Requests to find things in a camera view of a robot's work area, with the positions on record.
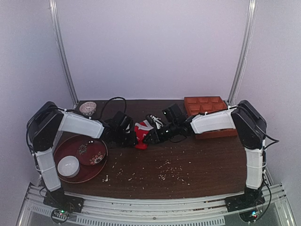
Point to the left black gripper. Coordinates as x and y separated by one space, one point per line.
131 138

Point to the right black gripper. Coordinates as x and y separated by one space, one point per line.
157 134

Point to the red white underwear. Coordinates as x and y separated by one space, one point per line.
142 129

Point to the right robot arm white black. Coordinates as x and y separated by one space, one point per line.
248 123

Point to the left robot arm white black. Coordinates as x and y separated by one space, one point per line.
43 127

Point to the red floral plate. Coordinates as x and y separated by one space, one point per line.
91 153

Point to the small patterned white bowl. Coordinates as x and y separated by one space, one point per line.
88 108

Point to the orange compartment tray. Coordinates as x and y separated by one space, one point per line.
195 105

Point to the large dark red tray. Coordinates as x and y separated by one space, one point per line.
70 147

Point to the white round cup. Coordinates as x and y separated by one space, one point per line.
68 166

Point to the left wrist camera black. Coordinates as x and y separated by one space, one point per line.
121 122

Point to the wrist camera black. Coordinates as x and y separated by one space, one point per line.
121 122
174 115

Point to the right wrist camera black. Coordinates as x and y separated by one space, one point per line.
174 115

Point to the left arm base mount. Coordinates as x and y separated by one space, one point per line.
59 200

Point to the aluminium front rail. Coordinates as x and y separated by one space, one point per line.
204 211

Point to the right aluminium frame post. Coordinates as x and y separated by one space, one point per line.
242 60

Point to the aluminium frame post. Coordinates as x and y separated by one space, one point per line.
242 60
61 49

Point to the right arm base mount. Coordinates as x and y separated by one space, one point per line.
250 198

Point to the left aluminium frame post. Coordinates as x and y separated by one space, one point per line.
61 49

